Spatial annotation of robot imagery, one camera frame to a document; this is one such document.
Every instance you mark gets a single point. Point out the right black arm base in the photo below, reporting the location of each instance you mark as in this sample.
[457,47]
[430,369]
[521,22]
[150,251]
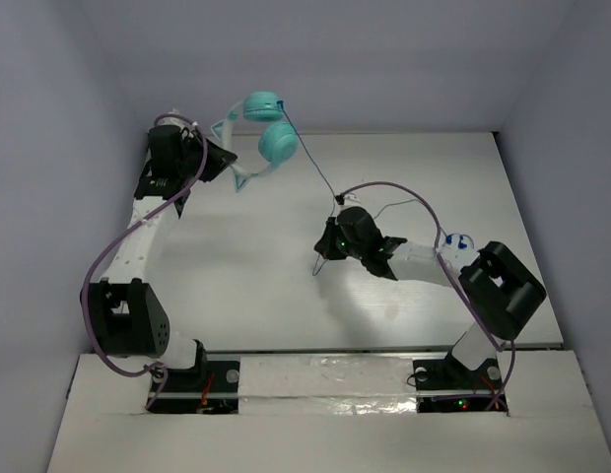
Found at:
[444,387]

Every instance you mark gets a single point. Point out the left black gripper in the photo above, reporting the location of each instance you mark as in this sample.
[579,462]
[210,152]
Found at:
[213,159]

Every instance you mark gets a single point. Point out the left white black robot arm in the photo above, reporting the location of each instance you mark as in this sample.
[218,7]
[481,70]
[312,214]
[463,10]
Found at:
[122,313]

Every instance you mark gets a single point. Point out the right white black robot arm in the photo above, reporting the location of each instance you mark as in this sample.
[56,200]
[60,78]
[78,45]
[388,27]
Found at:
[501,293]

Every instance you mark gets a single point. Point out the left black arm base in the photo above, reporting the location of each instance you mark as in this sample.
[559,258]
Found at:
[211,390]

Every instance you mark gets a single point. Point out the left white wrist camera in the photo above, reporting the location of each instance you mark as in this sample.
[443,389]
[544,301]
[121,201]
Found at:
[175,118]

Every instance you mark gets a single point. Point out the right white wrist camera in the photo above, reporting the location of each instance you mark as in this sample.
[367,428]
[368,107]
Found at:
[349,199]

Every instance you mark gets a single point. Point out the aluminium rail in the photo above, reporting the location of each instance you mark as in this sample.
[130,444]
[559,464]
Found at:
[378,351]

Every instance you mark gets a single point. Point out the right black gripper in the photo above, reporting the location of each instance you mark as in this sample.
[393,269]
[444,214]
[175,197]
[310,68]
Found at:
[326,244]

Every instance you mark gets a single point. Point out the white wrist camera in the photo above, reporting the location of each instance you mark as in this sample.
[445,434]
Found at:
[349,199]
[175,118]

